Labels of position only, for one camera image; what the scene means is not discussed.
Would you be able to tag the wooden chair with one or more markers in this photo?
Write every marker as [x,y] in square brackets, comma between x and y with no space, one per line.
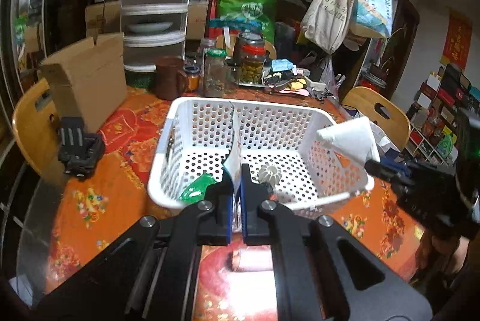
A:
[390,118]
[36,123]

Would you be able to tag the white perforated plastic basket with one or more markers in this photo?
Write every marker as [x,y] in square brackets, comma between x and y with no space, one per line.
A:
[199,133]

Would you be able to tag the red lid pickle jar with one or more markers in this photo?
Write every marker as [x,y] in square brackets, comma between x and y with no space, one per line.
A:
[252,60]

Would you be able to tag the beige canvas tote bag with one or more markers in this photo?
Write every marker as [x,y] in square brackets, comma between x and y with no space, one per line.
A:
[326,23]

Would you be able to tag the white pink cloth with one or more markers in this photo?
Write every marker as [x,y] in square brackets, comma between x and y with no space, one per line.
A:
[251,259]

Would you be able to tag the black phone stand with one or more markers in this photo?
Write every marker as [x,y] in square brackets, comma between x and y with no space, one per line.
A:
[80,151]

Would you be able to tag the low shelf with boxes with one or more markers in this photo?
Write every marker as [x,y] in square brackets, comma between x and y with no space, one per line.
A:
[435,116]

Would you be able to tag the green lid glass jar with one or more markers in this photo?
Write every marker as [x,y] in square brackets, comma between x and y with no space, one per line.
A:
[215,72]

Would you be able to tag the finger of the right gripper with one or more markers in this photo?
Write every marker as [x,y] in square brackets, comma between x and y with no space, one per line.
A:
[392,165]
[386,172]

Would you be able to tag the left wooden chair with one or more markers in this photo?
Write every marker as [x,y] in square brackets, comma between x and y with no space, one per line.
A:
[36,123]

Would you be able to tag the brown cardboard box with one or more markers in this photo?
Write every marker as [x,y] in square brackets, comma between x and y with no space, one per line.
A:
[87,79]

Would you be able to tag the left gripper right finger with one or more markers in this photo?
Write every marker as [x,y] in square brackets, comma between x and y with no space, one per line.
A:
[321,271]

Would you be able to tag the green foil packet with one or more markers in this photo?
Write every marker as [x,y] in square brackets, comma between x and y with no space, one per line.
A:
[195,192]

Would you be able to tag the red floral tablecloth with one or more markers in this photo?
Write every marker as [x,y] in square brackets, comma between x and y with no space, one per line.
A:
[94,212]

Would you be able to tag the green shopping bag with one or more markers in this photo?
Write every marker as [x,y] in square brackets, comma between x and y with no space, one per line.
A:
[259,14]

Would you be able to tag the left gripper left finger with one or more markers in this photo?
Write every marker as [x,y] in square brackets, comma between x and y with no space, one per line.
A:
[148,272]

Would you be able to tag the brown ceramic mug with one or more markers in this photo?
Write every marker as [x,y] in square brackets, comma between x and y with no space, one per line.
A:
[171,81]

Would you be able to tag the white ribbed round sponge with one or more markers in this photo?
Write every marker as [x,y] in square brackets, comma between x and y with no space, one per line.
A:
[270,175]

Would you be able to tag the right wooden chair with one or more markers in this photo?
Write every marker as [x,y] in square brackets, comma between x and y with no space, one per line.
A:
[390,118]

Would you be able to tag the white tissue napkin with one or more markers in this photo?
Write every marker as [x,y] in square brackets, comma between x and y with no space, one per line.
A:
[353,139]

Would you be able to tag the white red printed packet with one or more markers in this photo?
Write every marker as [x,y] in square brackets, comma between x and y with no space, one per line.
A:
[232,166]

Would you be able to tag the light blue printed bag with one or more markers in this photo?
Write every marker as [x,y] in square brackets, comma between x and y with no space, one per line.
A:
[372,18]

